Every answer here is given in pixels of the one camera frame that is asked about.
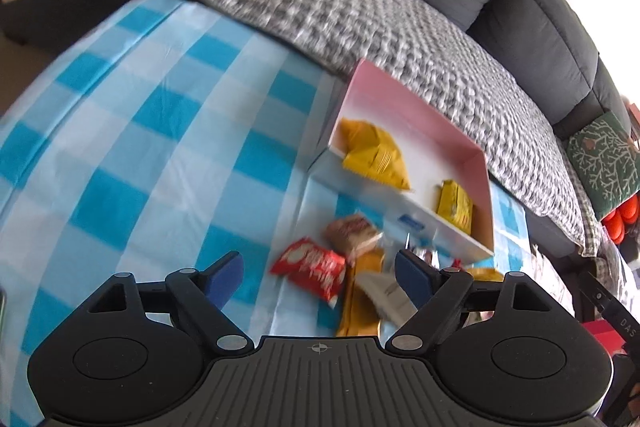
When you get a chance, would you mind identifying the gold bar snack packet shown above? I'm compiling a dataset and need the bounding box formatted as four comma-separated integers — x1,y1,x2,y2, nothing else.
336,248,384,337

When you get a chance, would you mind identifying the red snack packet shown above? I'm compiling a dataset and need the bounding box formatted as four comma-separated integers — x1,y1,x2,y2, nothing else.
269,237,346,308

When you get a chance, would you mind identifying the white triangular snack bag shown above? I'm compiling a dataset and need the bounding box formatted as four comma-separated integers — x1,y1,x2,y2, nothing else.
355,271,416,327

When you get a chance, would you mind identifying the small yellow snack packet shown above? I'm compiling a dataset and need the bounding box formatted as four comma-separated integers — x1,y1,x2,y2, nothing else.
436,180,473,235

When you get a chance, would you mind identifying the orange red object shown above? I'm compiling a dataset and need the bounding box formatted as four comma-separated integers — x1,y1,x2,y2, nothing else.
602,194,639,245

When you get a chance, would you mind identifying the brown biscuit packet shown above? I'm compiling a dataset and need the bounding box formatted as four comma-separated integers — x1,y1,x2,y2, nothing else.
323,213,383,261

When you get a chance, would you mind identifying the pink and white snack box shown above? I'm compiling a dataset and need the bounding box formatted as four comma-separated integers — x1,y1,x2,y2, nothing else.
309,60,494,263

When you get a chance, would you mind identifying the large yellow snack bag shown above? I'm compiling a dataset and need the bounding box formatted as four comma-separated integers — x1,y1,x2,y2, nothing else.
338,118,411,191

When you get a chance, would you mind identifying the blue checkered tablecloth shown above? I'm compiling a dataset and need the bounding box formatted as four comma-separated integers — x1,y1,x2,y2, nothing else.
0,0,576,427

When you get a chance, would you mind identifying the green patterned cushion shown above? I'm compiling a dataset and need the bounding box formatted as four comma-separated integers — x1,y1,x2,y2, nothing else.
566,112,639,220

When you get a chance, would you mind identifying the grey checkered sofa blanket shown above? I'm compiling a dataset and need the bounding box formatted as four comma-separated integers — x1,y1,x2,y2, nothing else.
201,0,602,257

